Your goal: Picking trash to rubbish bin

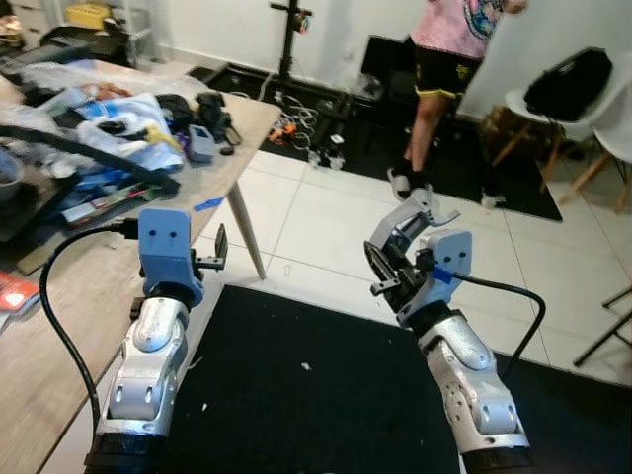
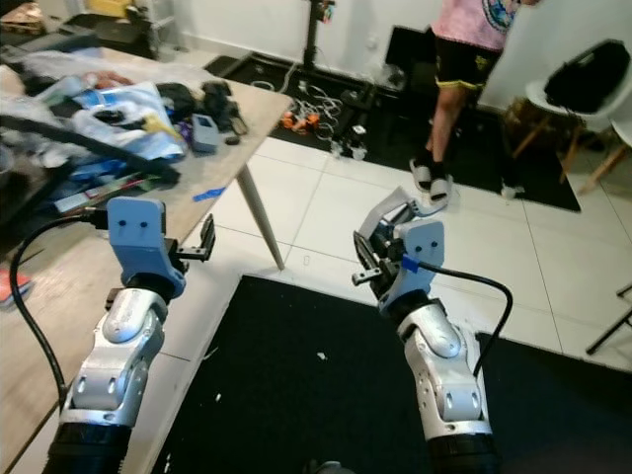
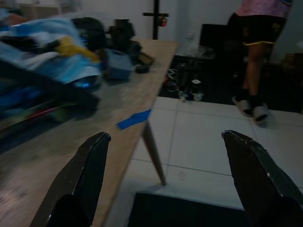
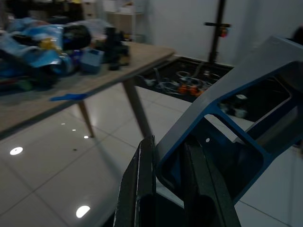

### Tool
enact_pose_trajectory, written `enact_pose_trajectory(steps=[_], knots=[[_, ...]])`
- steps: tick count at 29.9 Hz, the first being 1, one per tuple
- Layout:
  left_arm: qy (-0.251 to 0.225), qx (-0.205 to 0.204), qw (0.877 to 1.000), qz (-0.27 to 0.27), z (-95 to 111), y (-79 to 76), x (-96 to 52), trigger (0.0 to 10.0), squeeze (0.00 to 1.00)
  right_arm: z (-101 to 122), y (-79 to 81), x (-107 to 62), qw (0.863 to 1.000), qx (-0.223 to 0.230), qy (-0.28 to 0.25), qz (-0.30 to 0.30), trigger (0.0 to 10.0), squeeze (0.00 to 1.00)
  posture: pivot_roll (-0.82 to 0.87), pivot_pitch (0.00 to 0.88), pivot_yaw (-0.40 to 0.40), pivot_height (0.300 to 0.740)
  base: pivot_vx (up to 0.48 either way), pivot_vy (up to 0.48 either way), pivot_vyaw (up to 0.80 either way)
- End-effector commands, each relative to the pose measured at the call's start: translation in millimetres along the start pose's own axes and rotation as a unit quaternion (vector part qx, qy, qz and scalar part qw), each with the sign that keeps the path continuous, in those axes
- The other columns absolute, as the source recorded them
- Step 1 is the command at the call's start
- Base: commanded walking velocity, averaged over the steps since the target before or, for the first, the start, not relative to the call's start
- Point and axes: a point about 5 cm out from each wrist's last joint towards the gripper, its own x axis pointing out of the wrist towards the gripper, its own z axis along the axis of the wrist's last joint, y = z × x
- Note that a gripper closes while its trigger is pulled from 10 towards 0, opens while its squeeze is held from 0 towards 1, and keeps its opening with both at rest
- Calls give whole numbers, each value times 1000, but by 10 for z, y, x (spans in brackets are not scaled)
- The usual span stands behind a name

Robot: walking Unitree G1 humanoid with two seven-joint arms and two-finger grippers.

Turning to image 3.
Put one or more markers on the yellow crumpled item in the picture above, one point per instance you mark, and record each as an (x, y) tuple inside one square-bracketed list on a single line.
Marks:
[(73, 48)]

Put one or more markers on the black blocky device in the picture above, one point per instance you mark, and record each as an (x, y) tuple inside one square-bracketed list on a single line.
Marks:
[(122, 33)]

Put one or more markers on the black stand pole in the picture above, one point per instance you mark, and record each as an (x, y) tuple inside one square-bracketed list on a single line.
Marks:
[(155, 21)]

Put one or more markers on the black tape roll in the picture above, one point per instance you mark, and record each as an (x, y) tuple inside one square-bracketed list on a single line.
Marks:
[(142, 69)]

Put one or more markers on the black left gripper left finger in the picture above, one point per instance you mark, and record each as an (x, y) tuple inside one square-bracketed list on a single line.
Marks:
[(82, 179)]

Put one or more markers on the light wooden table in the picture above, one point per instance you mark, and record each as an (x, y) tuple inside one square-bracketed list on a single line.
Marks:
[(132, 94)]

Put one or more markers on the tapered wooden table leg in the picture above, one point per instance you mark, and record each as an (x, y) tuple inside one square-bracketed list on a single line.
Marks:
[(154, 153)]

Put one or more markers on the black monitor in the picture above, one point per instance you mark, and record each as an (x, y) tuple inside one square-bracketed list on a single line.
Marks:
[(213, 37)]

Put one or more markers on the light blue plastic bag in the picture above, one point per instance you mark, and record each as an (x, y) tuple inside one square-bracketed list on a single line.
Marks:
[(47, 28)]

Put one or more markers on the black rounded bag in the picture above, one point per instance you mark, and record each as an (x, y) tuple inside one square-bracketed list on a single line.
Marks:
[(91, 30)]

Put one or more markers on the person in black shorts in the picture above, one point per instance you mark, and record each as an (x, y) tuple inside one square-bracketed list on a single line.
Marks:
[(258, 26)]

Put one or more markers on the red stop button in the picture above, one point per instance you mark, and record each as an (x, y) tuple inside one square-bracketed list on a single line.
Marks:
[(163, 21)]

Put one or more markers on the black floor mat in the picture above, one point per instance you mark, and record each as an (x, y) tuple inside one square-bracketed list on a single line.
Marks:
[(189, 210), (217, 85)]

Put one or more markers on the colourful flat packaging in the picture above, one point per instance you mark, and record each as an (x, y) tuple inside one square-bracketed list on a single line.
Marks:
[(28, 111)]

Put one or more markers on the blue grey plastic box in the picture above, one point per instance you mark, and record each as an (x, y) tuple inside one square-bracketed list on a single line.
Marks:
[(118, 65)]

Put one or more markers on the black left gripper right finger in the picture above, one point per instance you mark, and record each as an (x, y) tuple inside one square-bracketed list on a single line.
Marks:
[(255, 179)]

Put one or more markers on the blue tape strip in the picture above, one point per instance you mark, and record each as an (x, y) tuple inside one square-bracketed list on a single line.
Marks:
[(132, 119)]

